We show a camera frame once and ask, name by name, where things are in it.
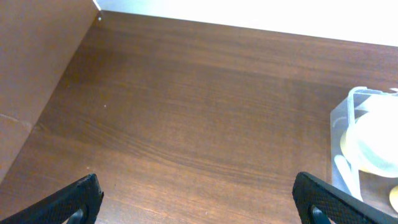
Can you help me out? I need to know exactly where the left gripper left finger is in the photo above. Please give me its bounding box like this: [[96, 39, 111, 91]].
[[1, 174, 104, 223]]

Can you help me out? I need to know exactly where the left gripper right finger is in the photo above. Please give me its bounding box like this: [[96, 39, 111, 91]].
[[292, 172, 397, 224]]

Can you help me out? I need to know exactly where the yellow plastic bowl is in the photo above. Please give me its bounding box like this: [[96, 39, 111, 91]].
[[340, 129, 369, 173]]

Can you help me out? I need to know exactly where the yellow plastic cup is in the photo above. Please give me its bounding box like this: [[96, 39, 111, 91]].
[[389, 185, 398, 212]]

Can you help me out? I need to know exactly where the white plastic bowl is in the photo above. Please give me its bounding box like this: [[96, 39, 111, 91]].
[[353, 107, 398, 179]]

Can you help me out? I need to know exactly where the grey plastic spoon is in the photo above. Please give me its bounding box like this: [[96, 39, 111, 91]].
[[334, 155, 363, 201]]

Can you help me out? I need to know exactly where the clear plastic storage container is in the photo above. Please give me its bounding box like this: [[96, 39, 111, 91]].
[[330, 86, 397, 217]]

